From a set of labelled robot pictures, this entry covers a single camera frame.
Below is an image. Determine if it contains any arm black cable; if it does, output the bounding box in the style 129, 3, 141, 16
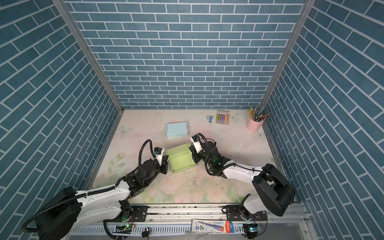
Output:
196, 132, 265, 178
115, 139, 154, 187

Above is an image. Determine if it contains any light blue paper box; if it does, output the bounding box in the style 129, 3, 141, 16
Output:
166, 122, 189, 139

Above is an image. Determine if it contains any coloured marker pack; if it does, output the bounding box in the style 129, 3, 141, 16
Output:
216, 110, 230, 126

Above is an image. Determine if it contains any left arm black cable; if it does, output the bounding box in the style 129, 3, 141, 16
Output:
115, 139, 154, 187

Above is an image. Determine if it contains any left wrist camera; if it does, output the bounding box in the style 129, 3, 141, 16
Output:
154, 147, 164, 166

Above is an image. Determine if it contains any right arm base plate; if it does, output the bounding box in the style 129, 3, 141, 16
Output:
222, 205, 268, 222

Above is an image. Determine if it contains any pink pencil cup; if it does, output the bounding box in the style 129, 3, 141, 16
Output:
246, 117, 264, 133

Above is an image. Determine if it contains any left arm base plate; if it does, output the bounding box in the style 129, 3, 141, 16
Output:
116, 206, 149, 223

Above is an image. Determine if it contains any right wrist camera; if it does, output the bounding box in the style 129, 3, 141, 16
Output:
190, 134, 203, 153

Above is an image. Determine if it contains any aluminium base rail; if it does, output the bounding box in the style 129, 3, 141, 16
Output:
65, 204, 317, 240

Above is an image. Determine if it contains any light green paper box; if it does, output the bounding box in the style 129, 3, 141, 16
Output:
167, 143, 197, 174

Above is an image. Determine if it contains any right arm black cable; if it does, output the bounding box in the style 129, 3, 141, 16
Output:
196, 132, 265, 178

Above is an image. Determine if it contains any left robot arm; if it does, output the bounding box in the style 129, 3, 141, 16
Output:
21, 159, 168, 240

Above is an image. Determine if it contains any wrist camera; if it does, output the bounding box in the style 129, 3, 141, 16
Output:
190, 134, 203, 153
154, 147, 164, 166

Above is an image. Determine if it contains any red white blue package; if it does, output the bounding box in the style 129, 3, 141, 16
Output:
192, 219, 235, 234

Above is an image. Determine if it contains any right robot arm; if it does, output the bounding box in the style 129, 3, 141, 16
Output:
190, 139, 296, 220

